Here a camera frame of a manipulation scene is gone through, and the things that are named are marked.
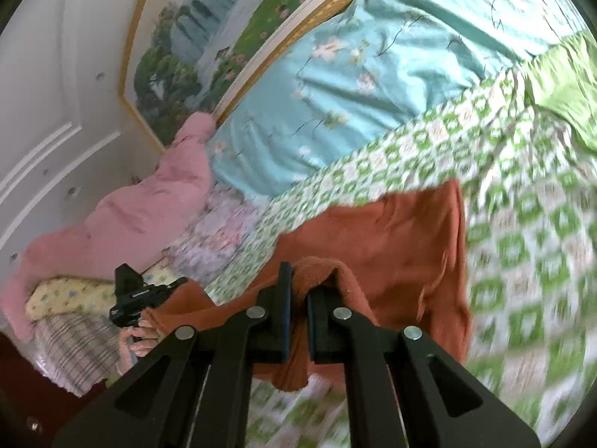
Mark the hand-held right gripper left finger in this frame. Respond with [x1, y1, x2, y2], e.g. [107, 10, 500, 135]
[51, 261, 293, 448]

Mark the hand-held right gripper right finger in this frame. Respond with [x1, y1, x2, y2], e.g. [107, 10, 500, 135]
[307, 286, 542, 448]

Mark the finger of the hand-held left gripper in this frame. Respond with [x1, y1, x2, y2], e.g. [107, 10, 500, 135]
[148, 277, 188, 303]

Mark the rust orange knit garment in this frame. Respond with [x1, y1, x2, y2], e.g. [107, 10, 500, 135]
[140, 180, 473, 393]

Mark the person's left hand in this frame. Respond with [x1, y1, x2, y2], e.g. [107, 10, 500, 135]
[118, 320, 162, 377]

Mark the yellow floral pillow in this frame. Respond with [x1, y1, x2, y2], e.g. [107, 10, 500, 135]
[25, 266, 180, 323]

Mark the plaid mattress cover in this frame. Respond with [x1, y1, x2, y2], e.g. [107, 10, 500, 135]
[32, 312, 136, 395]

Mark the pink quilt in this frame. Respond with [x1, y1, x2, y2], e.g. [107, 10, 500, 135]
[2, 112, 218, 341]

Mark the pastel floral cloth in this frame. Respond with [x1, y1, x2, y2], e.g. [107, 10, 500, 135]
[161, 182, 281, 283]

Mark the green checked printed bedsheet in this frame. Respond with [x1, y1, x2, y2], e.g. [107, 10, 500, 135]
[205, 70, 597, 448]

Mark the turquoise floral pillow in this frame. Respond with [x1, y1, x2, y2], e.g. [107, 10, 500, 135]
[207, 0, 586, 199]

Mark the gold framed landscape painting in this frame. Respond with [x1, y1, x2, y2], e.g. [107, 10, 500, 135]
[119, 0, 448, 151]

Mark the plain green sheet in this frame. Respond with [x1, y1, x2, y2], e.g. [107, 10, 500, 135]
[522, 32, 597, 150]

